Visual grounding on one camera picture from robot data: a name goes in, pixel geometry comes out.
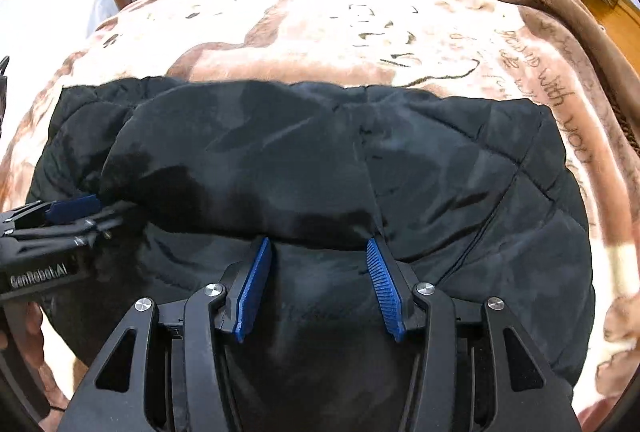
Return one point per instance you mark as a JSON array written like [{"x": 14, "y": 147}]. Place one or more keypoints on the person's left hand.
[{"x": 34, "y": 327}]

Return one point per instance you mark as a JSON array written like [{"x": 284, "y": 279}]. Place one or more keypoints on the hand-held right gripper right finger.
[{"x": 385, "y": 287}]

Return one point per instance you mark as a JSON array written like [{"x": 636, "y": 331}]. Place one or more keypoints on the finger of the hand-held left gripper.
[
  {"x": 72, "y": 208},
  {"x": 95, "y": 223}
]

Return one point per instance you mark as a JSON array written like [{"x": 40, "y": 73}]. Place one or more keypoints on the black puffer jacket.
[{"x": 300, "y": 161}]

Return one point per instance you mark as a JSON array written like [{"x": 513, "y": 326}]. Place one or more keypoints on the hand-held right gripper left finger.
[{"x": 255, "y": 284}]

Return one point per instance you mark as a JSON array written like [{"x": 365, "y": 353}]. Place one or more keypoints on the brown printed blanket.
[{"x": 325, "y": 26}]

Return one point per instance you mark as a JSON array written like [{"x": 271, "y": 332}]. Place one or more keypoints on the wooden headboard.
[{"x": 610, "y": 31}]

